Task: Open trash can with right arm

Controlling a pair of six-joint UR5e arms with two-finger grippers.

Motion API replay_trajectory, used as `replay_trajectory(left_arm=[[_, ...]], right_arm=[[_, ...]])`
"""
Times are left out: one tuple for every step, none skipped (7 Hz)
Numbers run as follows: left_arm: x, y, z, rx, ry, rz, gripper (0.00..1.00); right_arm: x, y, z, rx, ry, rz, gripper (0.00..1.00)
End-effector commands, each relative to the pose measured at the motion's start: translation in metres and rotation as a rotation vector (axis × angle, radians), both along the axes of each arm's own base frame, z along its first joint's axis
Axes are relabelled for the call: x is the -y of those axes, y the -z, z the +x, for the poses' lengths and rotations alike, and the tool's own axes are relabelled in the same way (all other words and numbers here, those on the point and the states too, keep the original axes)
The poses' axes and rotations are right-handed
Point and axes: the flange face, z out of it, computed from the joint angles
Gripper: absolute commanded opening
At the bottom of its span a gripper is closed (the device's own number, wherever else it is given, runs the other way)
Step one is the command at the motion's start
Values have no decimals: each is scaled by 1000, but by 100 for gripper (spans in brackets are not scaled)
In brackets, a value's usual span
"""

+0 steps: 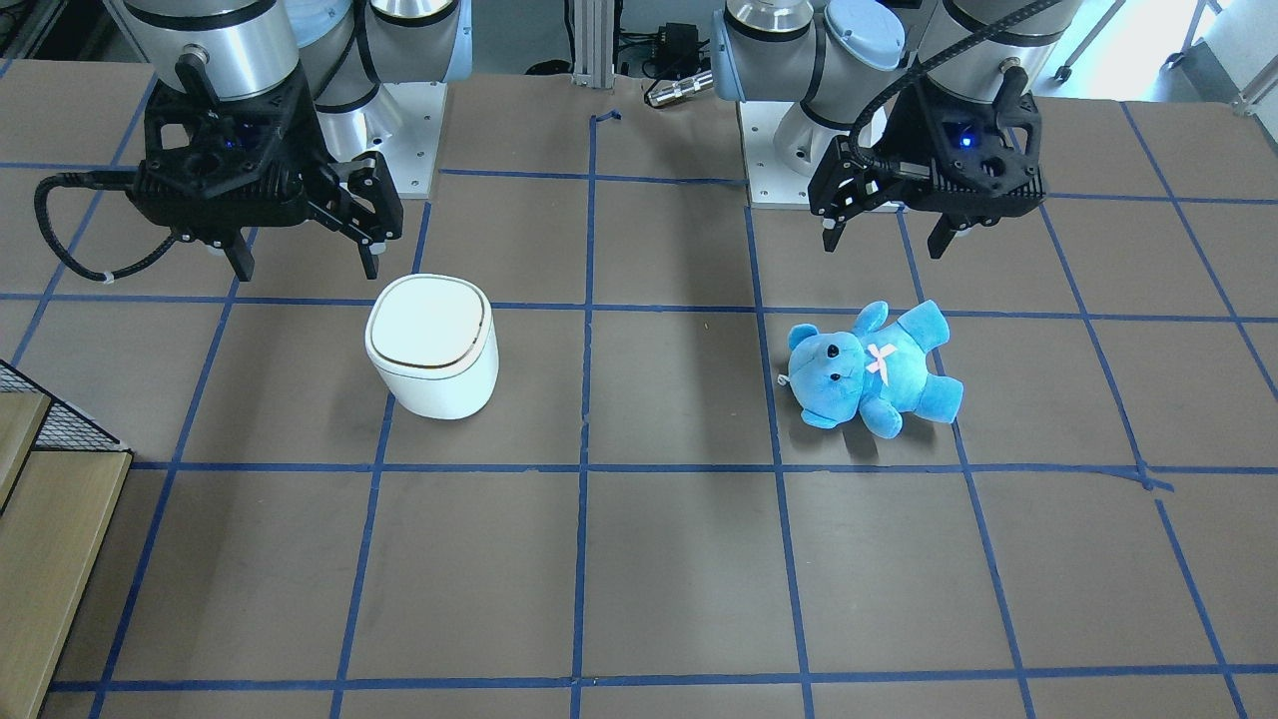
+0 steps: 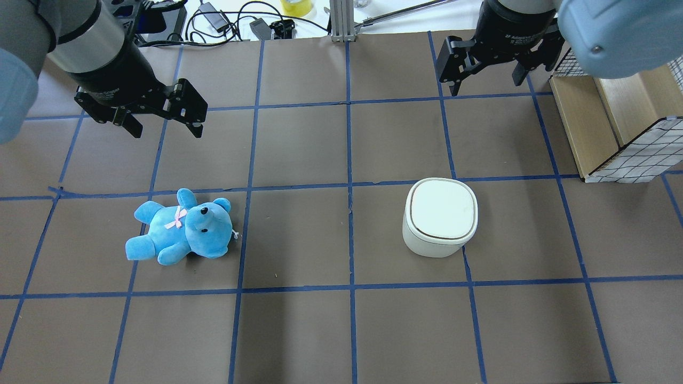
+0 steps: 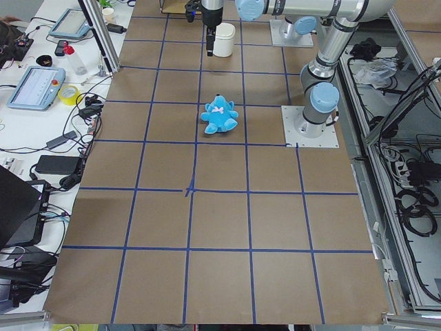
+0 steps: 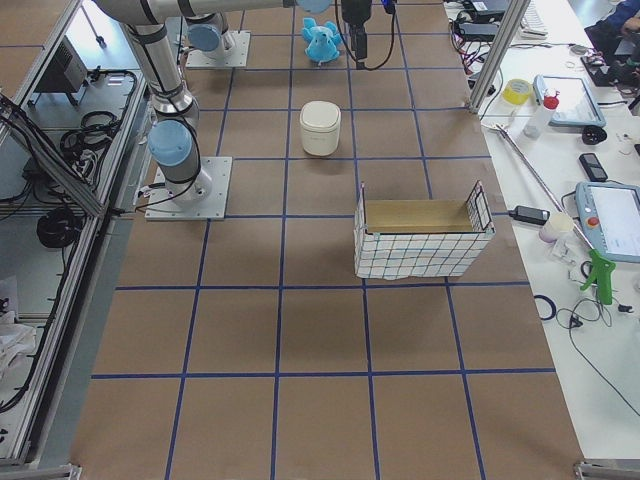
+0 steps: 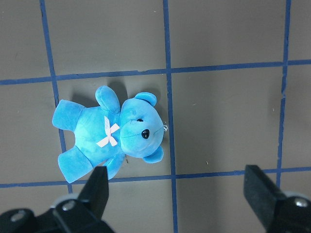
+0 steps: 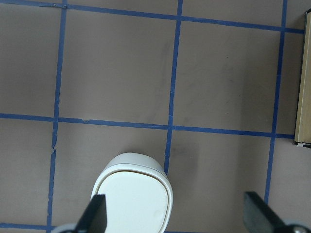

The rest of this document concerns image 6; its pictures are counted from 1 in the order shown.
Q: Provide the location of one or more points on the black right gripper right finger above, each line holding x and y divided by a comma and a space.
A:
258, 217

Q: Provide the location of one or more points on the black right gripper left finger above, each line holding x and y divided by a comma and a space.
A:
94, 218

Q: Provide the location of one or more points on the beige board with black edge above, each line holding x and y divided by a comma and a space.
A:
302, 134

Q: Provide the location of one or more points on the white trash can body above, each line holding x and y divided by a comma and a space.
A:
139, 163

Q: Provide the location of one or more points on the white trash can lid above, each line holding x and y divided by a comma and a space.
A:
135, 203

